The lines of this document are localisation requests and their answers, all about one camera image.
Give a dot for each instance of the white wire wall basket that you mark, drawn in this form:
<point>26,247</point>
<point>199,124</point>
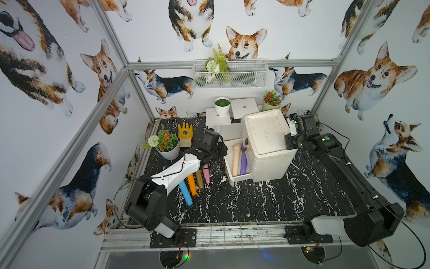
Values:
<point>242,74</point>

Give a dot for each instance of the gold brown microphone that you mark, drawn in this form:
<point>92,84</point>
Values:
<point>200,181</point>

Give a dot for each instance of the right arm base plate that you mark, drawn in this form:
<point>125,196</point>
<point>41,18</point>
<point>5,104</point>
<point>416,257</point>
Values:
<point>303,234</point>

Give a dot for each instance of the white stepped display stand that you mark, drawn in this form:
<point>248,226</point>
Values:
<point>227,120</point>

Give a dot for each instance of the beige cream microphone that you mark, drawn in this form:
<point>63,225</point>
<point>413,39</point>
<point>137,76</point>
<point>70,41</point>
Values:
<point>236,159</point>

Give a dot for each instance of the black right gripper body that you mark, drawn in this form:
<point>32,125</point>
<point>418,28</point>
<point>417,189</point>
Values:
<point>293,143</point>

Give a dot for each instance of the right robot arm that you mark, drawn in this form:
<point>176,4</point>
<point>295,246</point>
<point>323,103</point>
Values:
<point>375,218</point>

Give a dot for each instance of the blue microphone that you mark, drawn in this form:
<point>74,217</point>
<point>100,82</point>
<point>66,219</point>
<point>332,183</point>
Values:
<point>186,194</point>

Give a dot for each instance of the white drawer cabinet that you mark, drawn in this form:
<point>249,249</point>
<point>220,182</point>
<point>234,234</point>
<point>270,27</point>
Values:
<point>266,151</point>

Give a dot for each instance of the orange microphone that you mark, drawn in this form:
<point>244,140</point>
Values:
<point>192,185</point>

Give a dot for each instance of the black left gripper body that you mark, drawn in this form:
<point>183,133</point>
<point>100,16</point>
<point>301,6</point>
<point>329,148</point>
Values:
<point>218,148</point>

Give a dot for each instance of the green fern white flowers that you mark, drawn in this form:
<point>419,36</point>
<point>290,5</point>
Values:
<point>216,65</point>

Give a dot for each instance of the purple microphone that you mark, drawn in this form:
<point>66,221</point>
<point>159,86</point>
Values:
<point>243,165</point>

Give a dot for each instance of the red flower pot plant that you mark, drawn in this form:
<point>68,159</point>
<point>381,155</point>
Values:
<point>271,100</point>

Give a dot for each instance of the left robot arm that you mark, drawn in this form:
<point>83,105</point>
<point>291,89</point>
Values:
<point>148,199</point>

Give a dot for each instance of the white bottom drawer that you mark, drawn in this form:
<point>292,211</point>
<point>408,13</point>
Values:
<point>229,162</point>

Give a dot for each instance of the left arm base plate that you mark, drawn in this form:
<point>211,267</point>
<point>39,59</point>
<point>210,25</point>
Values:
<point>187,237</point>

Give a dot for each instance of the orange flower white pot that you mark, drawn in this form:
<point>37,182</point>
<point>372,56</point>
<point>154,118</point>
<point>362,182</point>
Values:
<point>164,142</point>

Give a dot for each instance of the white cup green top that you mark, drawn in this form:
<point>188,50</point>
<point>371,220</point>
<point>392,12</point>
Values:
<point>222,105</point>

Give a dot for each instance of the pink microphone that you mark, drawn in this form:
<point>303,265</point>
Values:
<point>206,173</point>

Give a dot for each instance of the yellow work glove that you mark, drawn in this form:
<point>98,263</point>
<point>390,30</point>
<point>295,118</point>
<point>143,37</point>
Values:
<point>185,135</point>

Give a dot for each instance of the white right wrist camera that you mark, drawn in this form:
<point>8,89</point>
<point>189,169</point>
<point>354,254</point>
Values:
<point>293,127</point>

